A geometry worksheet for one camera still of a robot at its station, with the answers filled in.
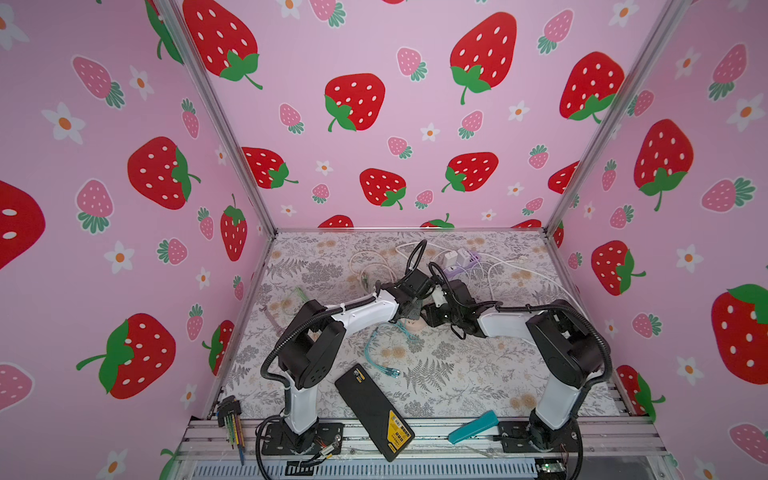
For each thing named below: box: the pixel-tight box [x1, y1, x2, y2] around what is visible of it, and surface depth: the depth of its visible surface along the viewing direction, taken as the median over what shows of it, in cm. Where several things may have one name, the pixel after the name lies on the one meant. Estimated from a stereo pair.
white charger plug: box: [444, 248, 471, 267], surface depth 106 cm
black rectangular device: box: [335, 363, 415, 462], surface depth 79 cm
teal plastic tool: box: [447, 410, 499, 445], surface depth 78 cm
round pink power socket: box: [405, 317, 426, 333], surface depth 93 cm
